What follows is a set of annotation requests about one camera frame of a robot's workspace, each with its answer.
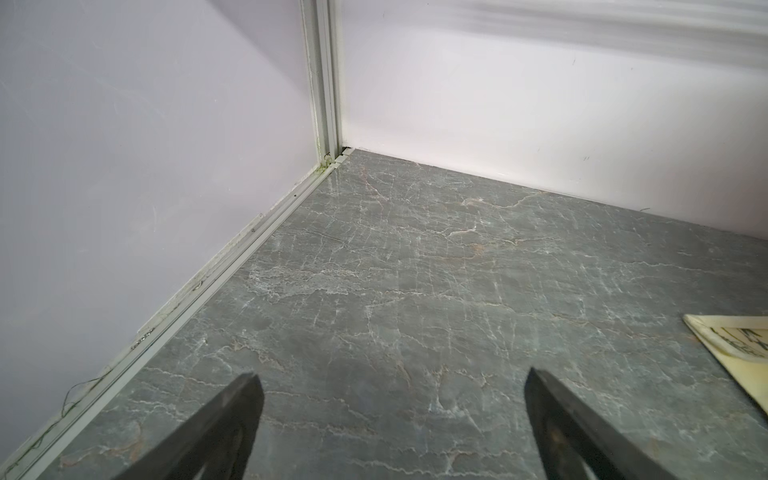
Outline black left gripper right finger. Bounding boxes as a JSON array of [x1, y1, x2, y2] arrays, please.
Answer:
[[524, 368, 674, 479]]

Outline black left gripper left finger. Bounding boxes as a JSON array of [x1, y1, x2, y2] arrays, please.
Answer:
[[117, 373, 265, 480]]

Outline cream canvas grocery bag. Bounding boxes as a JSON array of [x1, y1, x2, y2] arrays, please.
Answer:
[[683, 314, 767, 412]]

